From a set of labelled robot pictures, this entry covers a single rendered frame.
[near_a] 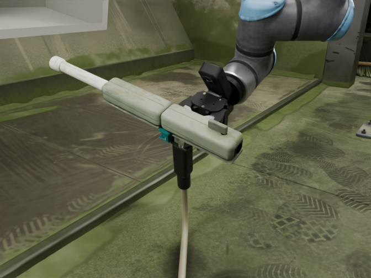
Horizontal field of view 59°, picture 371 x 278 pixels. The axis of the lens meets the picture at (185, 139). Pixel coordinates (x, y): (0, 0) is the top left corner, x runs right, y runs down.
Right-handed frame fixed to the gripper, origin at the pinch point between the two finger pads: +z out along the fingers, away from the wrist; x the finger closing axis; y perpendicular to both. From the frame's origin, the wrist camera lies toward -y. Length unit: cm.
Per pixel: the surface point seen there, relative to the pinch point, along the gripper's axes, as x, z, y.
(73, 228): 19.7, 18.5, 27.4
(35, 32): 60, -13, 2
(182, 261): -7.6, 11.0, 25.7
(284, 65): 34, -177, 97
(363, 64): -13, -226, 107
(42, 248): 19.8, 26.5, 24.5
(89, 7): 69, -41, 7
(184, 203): -1.0, 0.3, 22.2
